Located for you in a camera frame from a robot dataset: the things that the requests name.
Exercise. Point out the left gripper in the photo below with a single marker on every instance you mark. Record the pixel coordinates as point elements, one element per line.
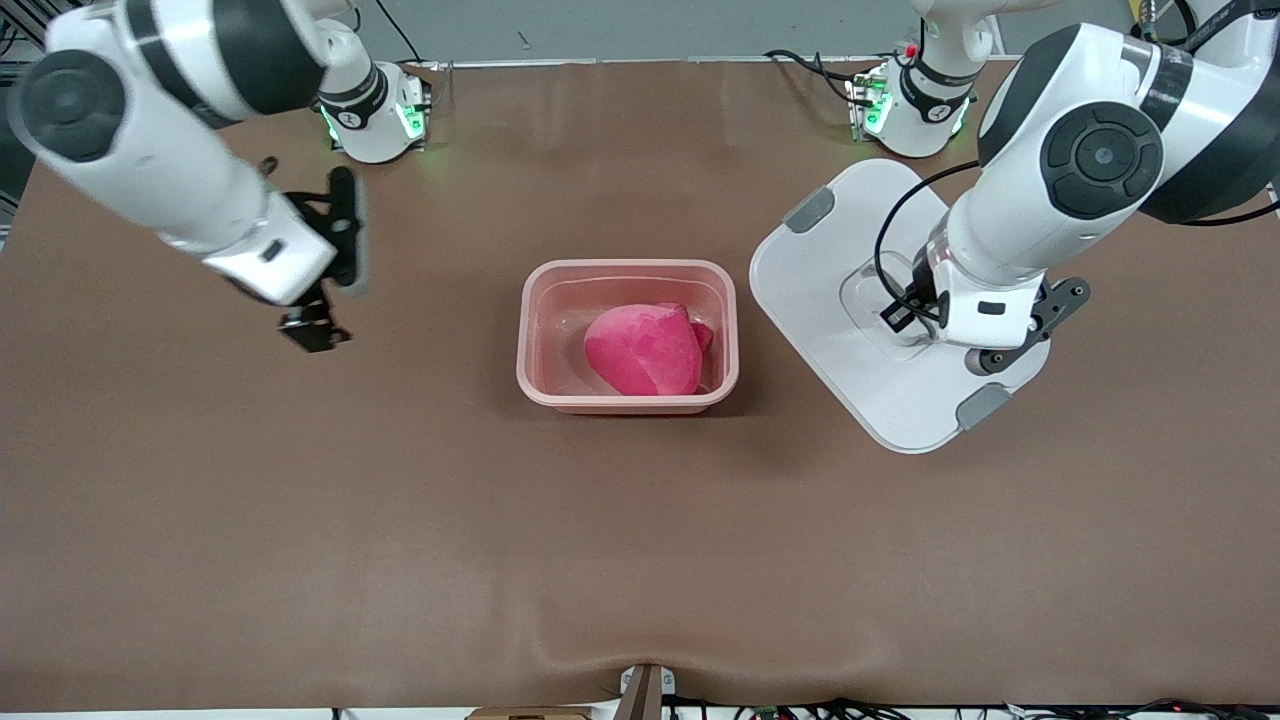
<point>897,315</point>

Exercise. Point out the brown table mat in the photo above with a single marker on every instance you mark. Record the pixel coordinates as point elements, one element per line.
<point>640,550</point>

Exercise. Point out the white box lid grey latches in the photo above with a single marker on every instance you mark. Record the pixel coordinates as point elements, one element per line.
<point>830,330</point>

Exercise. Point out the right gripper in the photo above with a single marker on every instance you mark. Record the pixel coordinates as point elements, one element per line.
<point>312,325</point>

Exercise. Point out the pink plush toy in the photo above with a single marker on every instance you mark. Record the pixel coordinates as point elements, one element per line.
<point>640,350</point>

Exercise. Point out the metal mat clamp bracket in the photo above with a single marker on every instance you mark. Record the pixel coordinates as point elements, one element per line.
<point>645,690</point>

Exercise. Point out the aluminium frame post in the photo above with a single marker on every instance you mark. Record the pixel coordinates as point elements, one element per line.
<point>20,45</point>

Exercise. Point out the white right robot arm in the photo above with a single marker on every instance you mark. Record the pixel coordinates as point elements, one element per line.
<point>150,130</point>

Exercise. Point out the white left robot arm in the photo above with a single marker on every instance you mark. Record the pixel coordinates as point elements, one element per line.
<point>1100,160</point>

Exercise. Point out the pink plastic box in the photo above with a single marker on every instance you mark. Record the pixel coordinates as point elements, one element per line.
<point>545,340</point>

